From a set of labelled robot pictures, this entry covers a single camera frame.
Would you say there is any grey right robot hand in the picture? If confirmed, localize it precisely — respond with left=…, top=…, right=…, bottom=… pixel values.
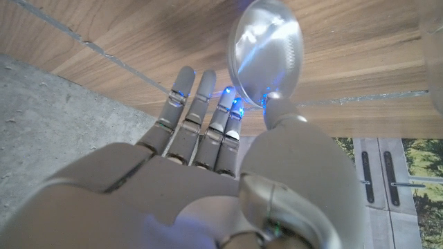
left=0, top=65, right=366, bottom=249

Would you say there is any grey jar lid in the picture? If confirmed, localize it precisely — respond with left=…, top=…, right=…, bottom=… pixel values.
left=227, top=0, right=305, bottom=109

